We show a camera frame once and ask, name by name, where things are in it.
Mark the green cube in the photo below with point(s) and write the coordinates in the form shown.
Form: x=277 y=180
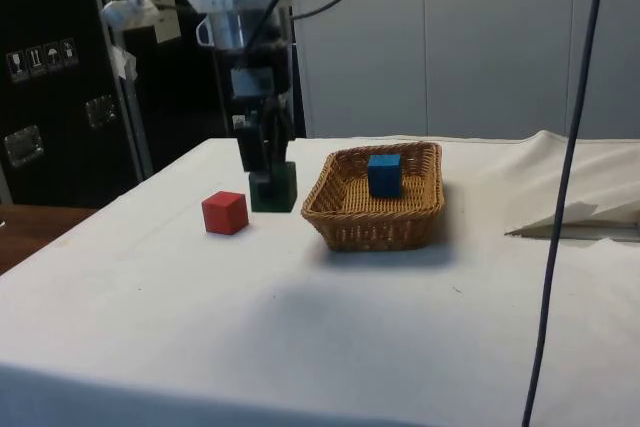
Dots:
x=282 y=187

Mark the black cabinet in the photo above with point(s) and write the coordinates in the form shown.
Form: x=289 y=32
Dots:
x=50 y=7

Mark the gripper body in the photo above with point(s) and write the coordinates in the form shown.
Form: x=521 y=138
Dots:
x=260 y=59

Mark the pale grey locker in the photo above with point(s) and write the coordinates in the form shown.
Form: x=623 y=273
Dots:
x=500 y=47
x=360 y=72
x=620 y=47

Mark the blue cube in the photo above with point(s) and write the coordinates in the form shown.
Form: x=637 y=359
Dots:
x=385 y=177

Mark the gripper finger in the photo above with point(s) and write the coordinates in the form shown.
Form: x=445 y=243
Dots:
x=282 y=127
x=252 y=147

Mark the wicker basket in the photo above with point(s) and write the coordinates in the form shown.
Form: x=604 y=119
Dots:
x=370 y=227

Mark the red cube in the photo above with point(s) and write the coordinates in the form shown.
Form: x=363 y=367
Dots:
x=225 y=214

